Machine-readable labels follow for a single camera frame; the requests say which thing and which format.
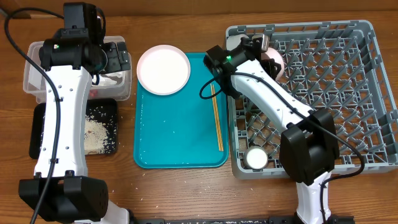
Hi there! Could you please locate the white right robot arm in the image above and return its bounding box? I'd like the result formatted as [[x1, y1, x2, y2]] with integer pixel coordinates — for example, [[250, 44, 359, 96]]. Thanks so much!
[[203, 34, 365, 223]]

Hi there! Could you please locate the cooked rice pile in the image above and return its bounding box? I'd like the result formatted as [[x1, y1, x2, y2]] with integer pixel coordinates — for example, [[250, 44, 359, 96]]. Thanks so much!
[[84, 106, 118, 155]]

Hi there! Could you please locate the grey bowl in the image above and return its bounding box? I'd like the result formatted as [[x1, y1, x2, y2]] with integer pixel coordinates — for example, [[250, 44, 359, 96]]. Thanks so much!
[[226, 34, 249, 51]]

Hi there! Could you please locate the wooden chopstick left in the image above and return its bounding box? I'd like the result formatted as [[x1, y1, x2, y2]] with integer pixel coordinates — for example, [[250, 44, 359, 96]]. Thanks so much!
[[210, 83, 223, 152]]

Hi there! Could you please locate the clear plastic waste bin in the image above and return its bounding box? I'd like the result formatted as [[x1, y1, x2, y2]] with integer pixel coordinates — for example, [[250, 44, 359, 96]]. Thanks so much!
[[22, 35, 132, 104]]

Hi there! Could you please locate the black waste tray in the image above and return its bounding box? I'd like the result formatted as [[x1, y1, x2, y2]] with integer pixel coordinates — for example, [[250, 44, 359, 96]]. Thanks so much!
[[29, 98, 118, 159]]

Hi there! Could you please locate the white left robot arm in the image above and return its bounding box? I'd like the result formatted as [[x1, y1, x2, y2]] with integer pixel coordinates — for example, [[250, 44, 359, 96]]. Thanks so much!
[[18, 2, 134, 223]]

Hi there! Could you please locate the teal serving tray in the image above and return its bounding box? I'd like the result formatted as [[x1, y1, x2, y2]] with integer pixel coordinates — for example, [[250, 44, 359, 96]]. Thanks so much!
[[134, 53, 229, 169]]

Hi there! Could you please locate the white cup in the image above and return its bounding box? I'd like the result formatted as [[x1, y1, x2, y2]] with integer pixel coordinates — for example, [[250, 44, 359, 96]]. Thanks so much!
[[243, 146, 268, 170]]

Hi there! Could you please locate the white tissue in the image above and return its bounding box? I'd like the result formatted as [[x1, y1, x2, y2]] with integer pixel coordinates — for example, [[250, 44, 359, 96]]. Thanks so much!
[[92, 72, 125, 86]]

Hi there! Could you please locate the red snack wrapper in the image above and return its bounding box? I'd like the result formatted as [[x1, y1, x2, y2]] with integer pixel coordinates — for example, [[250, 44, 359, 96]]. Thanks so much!
[[89, 90, 98, 98]]

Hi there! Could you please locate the large pink plate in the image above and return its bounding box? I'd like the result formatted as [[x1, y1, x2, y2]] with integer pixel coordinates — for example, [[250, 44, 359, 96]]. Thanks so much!
[[136, 45, 191, 95]]

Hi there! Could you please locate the grey dishwasher rack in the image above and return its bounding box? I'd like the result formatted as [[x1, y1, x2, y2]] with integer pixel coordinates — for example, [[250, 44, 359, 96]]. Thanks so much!
[[225, 20, 397, 179]]

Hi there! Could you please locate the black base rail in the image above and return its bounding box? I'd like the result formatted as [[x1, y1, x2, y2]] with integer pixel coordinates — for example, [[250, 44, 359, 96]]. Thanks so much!
[[130, 211, 355, 224]]

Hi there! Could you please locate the small pink plate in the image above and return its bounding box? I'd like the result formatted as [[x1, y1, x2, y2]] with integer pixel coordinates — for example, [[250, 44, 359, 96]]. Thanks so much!
[[261, 47, 285, 81]]

